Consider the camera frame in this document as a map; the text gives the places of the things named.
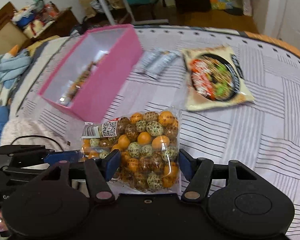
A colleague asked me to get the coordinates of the large coated peanut bag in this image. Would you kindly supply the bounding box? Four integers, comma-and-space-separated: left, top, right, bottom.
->
58, 51, 108, 106

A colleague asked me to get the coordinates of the beige noodle meal packet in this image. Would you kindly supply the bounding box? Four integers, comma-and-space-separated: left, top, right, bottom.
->
182, 46, 255, 112

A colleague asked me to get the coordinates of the striped patterned bed sheet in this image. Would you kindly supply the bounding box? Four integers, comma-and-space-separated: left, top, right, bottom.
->
10, 26, 300, 239

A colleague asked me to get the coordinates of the small coated peanut bag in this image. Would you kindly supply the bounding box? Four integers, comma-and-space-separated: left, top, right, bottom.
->
81, 106, 182, 193

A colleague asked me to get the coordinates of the pink cardboard storage box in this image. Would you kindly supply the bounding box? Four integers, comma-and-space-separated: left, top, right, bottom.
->
38, 24, 142, 122

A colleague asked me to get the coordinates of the light blue goose plush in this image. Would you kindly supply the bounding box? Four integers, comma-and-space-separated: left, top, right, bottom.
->
0, 45, 32, 106

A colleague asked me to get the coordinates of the white paper bag floor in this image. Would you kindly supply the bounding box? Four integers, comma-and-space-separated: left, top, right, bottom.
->
242, 0, 253, 17

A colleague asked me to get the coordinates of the white fluffy blanket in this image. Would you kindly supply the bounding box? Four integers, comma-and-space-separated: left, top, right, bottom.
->
0, 118, 70, 151

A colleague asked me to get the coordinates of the dark wooden nightstand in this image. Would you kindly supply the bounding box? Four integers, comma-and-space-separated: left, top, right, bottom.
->
23, 8, 79, 48

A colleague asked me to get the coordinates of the grey snack bar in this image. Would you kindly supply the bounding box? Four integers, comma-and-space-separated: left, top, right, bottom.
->
145, 51, 181, 80
134, 50, 164, 74

